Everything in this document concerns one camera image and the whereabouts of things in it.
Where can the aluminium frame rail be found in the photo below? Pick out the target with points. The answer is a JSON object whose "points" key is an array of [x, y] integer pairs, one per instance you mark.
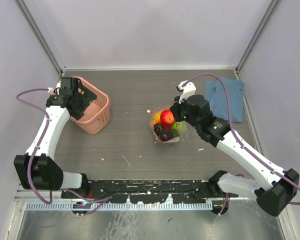
{"points": [[228, 184]]}

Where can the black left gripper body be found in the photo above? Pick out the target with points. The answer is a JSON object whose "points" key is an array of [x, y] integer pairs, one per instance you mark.
{"points": [[83, 101]]}

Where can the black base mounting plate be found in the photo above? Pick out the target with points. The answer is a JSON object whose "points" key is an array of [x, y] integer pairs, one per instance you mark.
{"points": [[151, 191]]}

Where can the dark purple toy plum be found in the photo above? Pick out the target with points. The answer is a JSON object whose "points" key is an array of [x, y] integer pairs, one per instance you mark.
{"points": [[158, 127]]}

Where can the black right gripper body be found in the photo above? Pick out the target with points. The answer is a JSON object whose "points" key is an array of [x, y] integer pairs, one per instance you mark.
{"points": [[181, 112]]}

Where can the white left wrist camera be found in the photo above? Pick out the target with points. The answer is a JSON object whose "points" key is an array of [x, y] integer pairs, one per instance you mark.
{"points": [[55, 90]]}

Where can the clear zip top bag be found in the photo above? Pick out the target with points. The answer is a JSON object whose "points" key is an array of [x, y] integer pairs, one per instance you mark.
{"points": [[156, 136]]}

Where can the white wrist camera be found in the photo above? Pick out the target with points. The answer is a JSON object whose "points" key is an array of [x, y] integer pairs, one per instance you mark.
{"points": [[186, 89], [55, 90]]}

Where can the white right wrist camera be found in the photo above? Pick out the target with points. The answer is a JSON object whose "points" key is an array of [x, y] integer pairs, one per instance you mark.
{"points": [[186, 89]]}

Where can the red toy apple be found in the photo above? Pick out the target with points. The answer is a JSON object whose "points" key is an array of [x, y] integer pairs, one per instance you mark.
{"points": [[167, 117]]}

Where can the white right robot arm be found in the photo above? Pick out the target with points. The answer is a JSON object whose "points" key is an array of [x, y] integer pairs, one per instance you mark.
{"points": [[220, 135]]}

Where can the pink plastic basket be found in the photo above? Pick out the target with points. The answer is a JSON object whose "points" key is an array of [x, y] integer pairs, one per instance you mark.
{"points": [[97, 115]]}

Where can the dark green toy fruit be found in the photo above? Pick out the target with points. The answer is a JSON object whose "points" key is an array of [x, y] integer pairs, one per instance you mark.
{"points": [[175, 133]]}

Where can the dark brown toy fruit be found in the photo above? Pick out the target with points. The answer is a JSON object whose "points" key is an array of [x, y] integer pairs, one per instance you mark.
{"points": [[166, 135]]}

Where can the yellow toy lemon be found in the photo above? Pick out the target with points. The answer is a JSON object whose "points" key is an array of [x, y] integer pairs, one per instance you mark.
{"points": [[157, 117]]}

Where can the green toy apple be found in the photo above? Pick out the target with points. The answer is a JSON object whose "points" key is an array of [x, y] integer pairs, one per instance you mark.
{"points": [[180, 127]]}

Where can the slotted cable duct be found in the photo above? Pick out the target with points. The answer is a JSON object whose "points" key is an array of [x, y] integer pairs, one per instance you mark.
{"points": [[83, 206]]}

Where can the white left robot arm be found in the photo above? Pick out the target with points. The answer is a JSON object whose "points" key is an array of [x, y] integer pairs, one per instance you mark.
{"points": [[37, 169]]}

